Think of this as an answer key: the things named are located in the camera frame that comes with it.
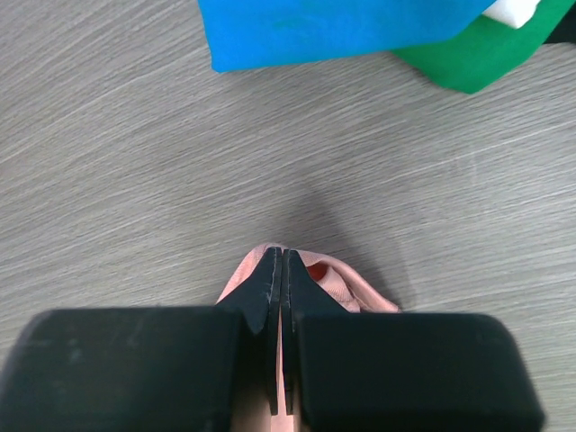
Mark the black t-shirt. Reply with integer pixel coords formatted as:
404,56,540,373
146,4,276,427
544,15,576,44

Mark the pink t-shirt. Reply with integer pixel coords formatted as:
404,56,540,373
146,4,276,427
217,243,401,431

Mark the green t-shirt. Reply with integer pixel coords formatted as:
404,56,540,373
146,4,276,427
392,1,575,94

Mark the white t-shirt on pile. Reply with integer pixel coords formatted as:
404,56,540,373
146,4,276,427
482,0,540,29

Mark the blue t-shirt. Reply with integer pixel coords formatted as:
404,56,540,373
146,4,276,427
198,0,491,72

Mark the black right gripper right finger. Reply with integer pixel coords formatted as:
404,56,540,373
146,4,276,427
282,250,545,431

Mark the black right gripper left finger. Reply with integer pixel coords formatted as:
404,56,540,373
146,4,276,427
1,248,282,431

